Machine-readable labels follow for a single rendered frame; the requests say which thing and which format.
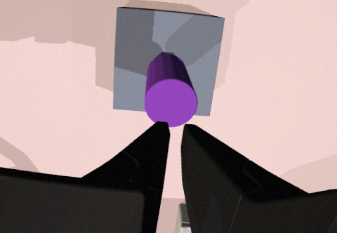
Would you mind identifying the purple cylinder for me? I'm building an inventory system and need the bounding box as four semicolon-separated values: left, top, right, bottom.
144;54;197;127

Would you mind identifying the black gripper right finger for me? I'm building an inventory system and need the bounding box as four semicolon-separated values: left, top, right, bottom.
180;124;337;233

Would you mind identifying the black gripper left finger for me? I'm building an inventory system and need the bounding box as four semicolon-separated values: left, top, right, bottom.
0;121;171;233

